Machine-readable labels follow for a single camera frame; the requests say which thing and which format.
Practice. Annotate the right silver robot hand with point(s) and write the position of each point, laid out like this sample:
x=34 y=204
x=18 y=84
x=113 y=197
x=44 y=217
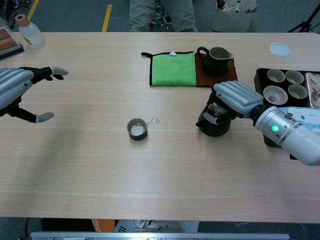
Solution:
x=237 y=97

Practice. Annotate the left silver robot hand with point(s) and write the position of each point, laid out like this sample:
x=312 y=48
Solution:
x=12 y=85

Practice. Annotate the dark teacup beige inside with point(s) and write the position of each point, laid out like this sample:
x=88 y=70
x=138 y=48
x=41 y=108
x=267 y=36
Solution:
x=140 y=136

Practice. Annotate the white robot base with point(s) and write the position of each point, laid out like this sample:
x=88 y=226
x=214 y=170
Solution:
x=155 y=226

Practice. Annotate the large beige teacup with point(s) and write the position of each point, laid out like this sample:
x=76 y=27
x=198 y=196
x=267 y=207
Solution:
x=275 y=95

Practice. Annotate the small beige teacup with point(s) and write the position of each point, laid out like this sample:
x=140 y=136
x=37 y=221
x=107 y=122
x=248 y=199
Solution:
x=297 y=91
x=294 y=77
x=275 y=75

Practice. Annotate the brown cloth mat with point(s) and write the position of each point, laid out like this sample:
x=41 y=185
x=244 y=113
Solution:
x=225 y=77

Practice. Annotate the black plastic tray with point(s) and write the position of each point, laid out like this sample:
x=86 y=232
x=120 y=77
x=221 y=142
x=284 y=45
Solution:
x=258 y=77

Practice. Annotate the black pitcher beige inside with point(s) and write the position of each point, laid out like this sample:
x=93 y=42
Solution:
x=215 y=67

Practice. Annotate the glass bottle wooden cap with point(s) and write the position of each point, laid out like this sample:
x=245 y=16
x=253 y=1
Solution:
x=32 y=36

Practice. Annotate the white round lid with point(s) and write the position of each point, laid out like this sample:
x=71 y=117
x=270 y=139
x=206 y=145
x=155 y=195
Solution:
x=279 y=49

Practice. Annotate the green cloth black trim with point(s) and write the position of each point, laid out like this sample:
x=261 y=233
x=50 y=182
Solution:
x=172 y=70

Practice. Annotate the blue wet wipes pack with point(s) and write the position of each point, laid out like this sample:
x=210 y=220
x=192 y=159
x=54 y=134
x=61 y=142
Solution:
x=310 y=117

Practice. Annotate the beige storage bin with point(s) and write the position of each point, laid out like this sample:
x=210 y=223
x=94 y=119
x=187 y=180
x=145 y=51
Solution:
x=232 y=21

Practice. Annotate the silver red snack package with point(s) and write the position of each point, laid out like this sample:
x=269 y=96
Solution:
x=313 y=87

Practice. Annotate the black tripod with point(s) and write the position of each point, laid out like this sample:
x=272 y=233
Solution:
x=303 y=25

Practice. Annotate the metal chair base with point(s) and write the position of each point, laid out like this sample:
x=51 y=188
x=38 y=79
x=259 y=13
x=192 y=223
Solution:
x=160 y=18

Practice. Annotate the person in khaki trousers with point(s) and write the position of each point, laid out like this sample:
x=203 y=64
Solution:
x=140 y=17

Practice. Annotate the orange object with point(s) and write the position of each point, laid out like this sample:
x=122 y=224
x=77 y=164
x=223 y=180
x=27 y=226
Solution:
x=105 y=225

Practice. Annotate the aluminium rail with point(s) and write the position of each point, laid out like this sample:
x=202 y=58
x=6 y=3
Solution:
x=160 y=236

